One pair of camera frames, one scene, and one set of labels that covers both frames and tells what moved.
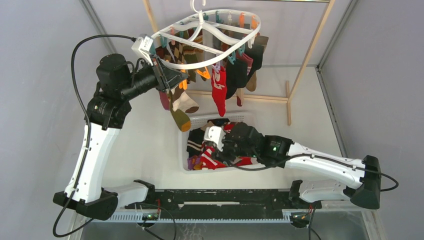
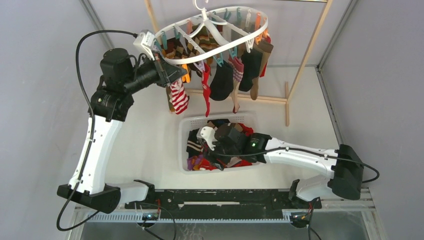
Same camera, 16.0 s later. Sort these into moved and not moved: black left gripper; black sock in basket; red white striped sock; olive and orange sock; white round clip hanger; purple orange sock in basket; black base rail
Moved: red white striped sock; white round clip hanger; olive and orange sock
Not moved: black left gripper; purple orange sock in basket; black sock in basket; black base rail
